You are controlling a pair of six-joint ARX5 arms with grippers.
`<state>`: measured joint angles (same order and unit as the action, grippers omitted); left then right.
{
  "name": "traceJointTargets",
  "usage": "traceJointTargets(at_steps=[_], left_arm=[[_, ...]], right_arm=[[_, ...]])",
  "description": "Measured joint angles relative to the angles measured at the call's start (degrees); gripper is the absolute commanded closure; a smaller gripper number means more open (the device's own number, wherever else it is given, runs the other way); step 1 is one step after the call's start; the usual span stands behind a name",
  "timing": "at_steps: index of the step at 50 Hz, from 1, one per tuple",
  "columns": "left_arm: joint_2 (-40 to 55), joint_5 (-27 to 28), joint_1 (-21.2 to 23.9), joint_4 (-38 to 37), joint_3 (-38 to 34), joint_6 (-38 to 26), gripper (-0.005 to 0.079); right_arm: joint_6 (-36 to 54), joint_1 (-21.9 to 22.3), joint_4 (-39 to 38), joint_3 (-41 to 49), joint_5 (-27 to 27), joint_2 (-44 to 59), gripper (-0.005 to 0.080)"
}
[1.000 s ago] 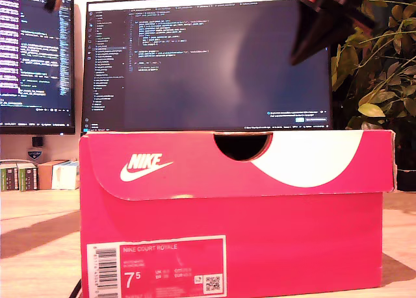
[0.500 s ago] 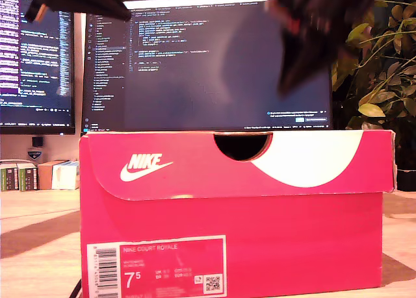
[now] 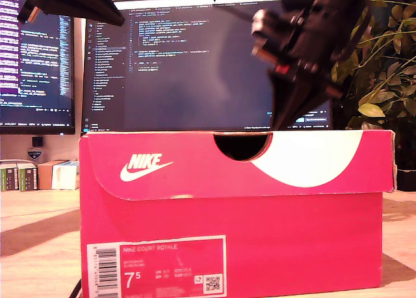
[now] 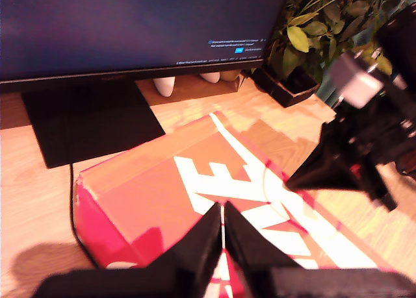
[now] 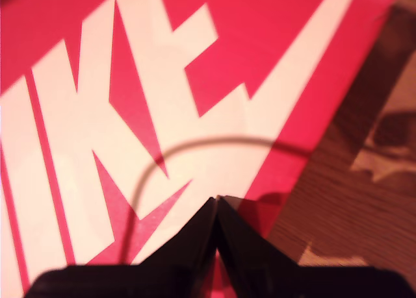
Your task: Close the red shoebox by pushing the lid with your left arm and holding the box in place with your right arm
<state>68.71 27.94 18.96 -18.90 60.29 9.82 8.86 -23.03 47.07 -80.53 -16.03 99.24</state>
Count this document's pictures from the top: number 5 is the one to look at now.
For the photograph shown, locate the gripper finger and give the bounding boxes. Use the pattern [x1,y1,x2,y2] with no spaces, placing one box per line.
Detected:
[216,195,299,268]
[139,196,218,268]

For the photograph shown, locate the red Nike shoebox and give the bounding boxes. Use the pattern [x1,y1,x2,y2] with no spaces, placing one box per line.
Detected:
[0,0,402,298]

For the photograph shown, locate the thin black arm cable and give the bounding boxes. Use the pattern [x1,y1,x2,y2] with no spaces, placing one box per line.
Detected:
[119,134,315,267]

